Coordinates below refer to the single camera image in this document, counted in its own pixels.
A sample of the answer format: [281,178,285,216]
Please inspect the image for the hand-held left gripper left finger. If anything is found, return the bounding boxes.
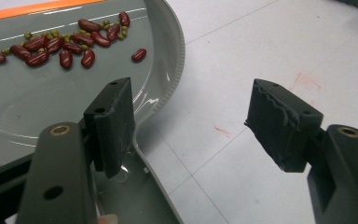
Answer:
[83,77,136,180]

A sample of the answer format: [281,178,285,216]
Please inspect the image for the pile of red kidney beans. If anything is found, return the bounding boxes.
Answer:
[0,10,148,70]

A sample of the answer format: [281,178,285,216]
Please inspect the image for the grey dustpan with orange edge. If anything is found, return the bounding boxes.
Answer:
[0,0,186,224]

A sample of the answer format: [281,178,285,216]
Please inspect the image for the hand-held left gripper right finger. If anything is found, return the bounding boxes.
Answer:
[243,77,324,174]

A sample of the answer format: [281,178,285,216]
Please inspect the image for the green mung beans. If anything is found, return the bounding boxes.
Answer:
[0,20,131,56]

